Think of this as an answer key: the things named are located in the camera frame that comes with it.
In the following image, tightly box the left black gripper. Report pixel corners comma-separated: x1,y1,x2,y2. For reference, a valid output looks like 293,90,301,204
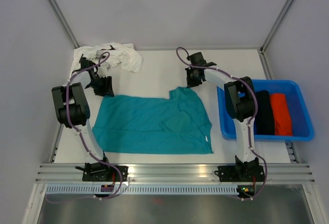
86,76,115,99

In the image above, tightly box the teal t-shirt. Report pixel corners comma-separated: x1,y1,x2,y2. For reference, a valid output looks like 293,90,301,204
93,87,213,155

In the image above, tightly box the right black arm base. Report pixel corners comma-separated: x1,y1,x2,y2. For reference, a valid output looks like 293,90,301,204
214,165,265,182

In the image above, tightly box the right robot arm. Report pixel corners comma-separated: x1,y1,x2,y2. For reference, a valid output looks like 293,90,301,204
186,52,258,180

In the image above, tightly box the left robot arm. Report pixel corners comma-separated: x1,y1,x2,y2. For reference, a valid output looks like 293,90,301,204
51,57,114,181

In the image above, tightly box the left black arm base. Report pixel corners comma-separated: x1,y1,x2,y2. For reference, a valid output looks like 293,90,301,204
76,162,129,182

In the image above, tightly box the white t-shirt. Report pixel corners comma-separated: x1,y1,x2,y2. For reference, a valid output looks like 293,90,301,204
71,42,143,73

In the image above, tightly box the rolled black t-shirt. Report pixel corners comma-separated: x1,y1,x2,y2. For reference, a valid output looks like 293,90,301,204
254,90,275,136

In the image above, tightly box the rolled orange t-shirt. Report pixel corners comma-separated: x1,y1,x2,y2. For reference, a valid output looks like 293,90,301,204
270,93,293,136

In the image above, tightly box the blue plastic bin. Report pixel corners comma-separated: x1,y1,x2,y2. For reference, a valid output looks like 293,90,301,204
217,79,314,142

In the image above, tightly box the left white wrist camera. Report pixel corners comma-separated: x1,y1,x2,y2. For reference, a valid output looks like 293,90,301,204
97,62,111,77

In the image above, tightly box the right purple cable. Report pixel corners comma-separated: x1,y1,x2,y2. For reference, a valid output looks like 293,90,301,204
176,46,268,201

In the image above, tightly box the purple cable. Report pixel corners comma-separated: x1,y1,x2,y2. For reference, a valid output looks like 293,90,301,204
176,46,268,201
45,51,123,204

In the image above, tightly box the aluminium mounting rail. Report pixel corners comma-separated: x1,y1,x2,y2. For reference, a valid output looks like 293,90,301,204
35,163,315,184

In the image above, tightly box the white slotted cable duct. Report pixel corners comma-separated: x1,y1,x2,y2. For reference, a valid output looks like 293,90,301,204
46,184,237,195

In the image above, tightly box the left aluminium frame post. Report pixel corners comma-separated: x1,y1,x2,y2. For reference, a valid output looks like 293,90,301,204
47,0,80,49

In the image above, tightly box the aluminium frame post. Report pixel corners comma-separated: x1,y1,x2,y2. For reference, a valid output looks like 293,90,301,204
260,0,295,54
47,0,80,49

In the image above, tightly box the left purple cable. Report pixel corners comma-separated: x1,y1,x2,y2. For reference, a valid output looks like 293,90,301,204
45,51,123,204

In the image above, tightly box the right aluminium frame post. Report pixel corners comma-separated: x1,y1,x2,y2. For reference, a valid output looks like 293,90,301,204
260,0,295,54

